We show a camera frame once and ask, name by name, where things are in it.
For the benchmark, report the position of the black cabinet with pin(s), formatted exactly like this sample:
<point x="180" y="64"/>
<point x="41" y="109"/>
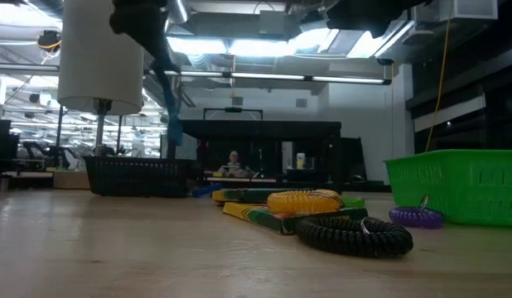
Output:
<point x="353" y="159"/>

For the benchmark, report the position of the black aluminium table frame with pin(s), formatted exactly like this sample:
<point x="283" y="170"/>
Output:
<point x="363" y="187"/>

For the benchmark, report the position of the person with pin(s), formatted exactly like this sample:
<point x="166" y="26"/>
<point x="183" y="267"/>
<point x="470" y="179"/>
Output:
<point x="234" y="167"/>

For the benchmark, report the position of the black plastic basket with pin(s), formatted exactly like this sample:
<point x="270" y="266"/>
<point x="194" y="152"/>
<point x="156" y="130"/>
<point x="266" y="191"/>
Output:
<point x="136" y="178"/>

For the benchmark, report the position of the black ceiling device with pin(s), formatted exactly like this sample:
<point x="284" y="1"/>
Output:
<point x="49" y="40"/>

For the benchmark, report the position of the round wooden lamp base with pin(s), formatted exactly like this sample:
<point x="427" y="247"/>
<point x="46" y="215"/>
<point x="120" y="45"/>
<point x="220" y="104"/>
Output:
<point x="71" y="181"/>

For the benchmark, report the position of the dark monitor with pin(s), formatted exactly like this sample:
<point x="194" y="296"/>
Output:
<point x="0" y="138"/>

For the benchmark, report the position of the thin black camera frame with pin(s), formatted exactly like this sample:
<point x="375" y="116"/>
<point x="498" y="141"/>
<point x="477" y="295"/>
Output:
<point x="233" y="109"/>

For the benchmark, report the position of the long ceiling light bar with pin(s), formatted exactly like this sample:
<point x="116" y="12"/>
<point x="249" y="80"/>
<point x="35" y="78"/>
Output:
<point x="266" y="76"/>

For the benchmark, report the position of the metal lamp pole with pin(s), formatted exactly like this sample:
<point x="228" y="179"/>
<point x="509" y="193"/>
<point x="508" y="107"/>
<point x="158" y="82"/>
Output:
<point x="100" y="132"/>

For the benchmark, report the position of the white bottle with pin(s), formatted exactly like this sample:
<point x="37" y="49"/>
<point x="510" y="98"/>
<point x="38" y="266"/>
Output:
<point x="300" y="161"/>

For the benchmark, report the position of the black mesh desk shelf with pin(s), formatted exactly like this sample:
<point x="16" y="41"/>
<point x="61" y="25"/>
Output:
<point x="260" y="128"/>

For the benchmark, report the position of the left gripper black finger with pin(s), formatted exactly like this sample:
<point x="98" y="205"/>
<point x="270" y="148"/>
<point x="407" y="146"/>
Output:
<point x="165" y="91"/>

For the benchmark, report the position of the white air vent unit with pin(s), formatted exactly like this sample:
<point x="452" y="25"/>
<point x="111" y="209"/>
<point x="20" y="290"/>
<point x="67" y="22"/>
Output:
<point x="467" y="10"/>

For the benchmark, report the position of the white cylindrical lamp shade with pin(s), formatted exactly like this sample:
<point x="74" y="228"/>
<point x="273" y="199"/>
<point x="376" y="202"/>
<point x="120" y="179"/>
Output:
<point x="98" y="54"/>

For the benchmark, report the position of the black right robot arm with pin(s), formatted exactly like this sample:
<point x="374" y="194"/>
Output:
<point x="372" y="14"/>

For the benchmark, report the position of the green plastic basket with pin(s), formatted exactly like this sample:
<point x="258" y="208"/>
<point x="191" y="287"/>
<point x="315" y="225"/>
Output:
<point x="467" y="186"/>

